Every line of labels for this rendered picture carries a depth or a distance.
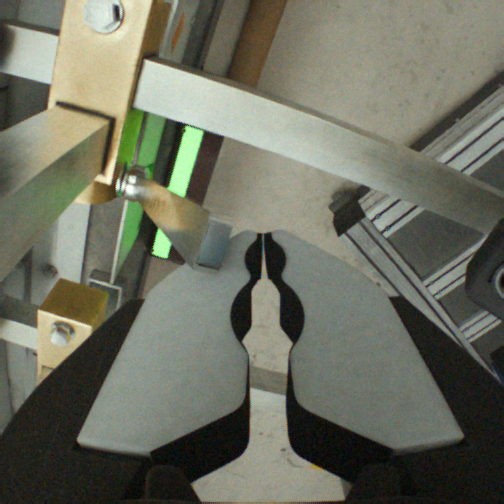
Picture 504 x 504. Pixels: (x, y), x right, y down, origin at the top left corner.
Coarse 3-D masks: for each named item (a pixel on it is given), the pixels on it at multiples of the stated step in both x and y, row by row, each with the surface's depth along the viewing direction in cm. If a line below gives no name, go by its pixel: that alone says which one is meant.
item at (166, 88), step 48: (0, 48) 21; (48, 48) 21; (144, 96) 22; (192, 96) 23; (240, 96) 22; (288, 144) 24; (336, 144) 24; (384, 144) 24; (384, 192) 26; (432, 192) 25; (480, 192) 25
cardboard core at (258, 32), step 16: (256, 0) 85; (272, 0) 84; (256, 16) 86; (272, 16) 86; (256, 32) 88; (272, 32) 89; (240, 48) 91; (256, 48) 90; (240, 64) 92; (256, 64) 92; (240, 80) 94; (256, 80) 95
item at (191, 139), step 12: (192, 132) 39; (192, 144) 40; (180, 156) 41; (192, 156) 41; (180, 168) 41; (180, 180) 42; (180, 192) 43; (156, 240) 46; (168, 240) 46; (156, 252) 47
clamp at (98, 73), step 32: (128, 0) 19; (160, 0) 20; (64, 32) 20; (96, 32) 20; (128, 32) 20; (160, 32) 23; (64, 64) 20; (96, 64) 21; (128, 64) 21; (64, 96) 21; (96, 96) 22; (128, 96) 22; (128, 128) 24; (128, 160) 27; (96, 192) 25
